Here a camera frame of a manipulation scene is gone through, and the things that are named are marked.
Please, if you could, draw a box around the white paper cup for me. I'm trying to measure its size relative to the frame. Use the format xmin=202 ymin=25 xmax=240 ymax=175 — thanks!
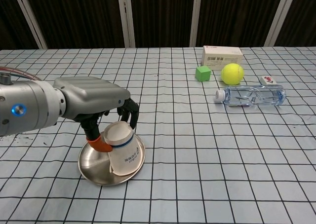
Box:
xmin=102 ymin=121 xmax=141 ymax=177

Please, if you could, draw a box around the grey aluminium frame post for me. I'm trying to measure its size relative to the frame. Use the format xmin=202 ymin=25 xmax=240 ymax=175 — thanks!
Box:
xmin=190 ymin=0 xmax=203 ymax=47
xmin=11 ymin=0 xmax=48 ymax=49
xmin=265 ymin=0 xmax=295 ymax=47
xmin=117 ymin=0 xmax=136 ymax=48

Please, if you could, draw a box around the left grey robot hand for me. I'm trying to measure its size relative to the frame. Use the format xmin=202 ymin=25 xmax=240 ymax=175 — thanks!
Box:
xmin=53 ymin=76 xmax=140 ymax=153

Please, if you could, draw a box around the clear plastic water bottle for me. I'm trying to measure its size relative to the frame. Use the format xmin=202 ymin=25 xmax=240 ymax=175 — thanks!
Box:
xmin=213 ymin=84 xmax=287 ymax=107

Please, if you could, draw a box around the green cube block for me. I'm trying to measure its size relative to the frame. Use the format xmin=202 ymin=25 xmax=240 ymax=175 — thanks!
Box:
xmin=195 ymin=66 xmax=212 ymax=82

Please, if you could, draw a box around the white cardboard medicine box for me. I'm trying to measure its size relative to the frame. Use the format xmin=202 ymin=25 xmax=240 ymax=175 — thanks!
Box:
xmin=200 ymin=45 xmax=243 ymax=71

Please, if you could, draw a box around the round metal plate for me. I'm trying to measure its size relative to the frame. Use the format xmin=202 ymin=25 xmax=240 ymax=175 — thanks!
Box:
xmin=78 ymin=134 xmax=146 ymax=187

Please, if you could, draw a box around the white mahjong tile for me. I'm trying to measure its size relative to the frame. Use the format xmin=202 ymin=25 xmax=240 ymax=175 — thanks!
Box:
xmin=260 ymin=75 xmax=276 ymax=85

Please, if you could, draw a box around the light blue checked tablecloth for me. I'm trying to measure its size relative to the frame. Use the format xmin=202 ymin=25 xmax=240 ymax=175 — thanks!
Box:
xmin=0 ymin=46 xmax=316 ymax=224

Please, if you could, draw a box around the yellow tennis ball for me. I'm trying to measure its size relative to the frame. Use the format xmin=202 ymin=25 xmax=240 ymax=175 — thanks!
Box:
xmin=221 ymin=63 xmax=245 ymax=86

